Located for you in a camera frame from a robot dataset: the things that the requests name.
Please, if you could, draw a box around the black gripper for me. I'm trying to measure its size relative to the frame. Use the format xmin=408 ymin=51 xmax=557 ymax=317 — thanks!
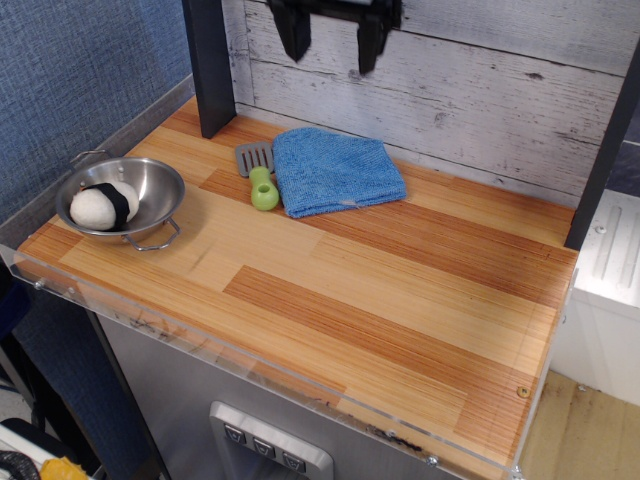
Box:
xmin=267 ymin=0 xmax=402 ymax=75

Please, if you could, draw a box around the blue cloth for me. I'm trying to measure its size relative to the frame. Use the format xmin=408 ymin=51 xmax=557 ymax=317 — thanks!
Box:
xmin=272 ymin=127 xmax=407 ymax=219

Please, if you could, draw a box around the white rice ball toy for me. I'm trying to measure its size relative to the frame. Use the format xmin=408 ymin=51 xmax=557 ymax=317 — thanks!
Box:
xmin=70 ymin=181 xmax=139 ymax=231

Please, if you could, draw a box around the clear acrylic edge guard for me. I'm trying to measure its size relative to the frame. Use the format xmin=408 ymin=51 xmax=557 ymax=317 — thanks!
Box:
xmin=0 ymin=243 xmax=580 ymax=480

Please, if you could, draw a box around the white side cabinet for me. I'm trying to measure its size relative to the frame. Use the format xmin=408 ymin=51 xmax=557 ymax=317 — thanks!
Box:
xmin=550 ymin=190 xmax=639 ymax=405

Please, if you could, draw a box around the silver button panel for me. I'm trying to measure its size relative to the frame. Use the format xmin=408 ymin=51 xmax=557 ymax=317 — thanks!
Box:
xmin=209 ymin=401 xmax=334 ymax=479

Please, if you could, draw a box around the yellow black object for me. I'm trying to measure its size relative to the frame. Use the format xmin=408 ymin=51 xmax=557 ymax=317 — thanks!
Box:
xmin=1 ymin=451 xmax=89 ymax=480

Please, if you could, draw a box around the dark left post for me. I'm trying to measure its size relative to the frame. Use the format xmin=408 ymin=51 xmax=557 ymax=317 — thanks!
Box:
xmin=182 ymin=0 xmax=236 ymax=139

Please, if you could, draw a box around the dark post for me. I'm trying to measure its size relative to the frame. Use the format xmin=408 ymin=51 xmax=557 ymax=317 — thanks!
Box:
xmin=564 ymin=45 xmax=640 ymax=251
xmin=182 ymin=0 xmax=236 ymax=139

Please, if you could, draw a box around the green handled grey spatula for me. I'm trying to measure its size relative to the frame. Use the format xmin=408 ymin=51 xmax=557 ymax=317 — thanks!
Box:
xmin=235 ymin=141 xmax=280 ymax=211

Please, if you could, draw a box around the steel bowl with handles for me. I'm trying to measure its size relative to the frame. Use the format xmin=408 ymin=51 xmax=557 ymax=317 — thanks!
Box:
xmin=56 ymin=157 xmax=185 ymax=251

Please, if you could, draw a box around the dark right post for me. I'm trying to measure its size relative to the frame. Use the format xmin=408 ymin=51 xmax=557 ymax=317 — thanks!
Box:
xmin=564 ymin=45 xmax=640 ymax=251

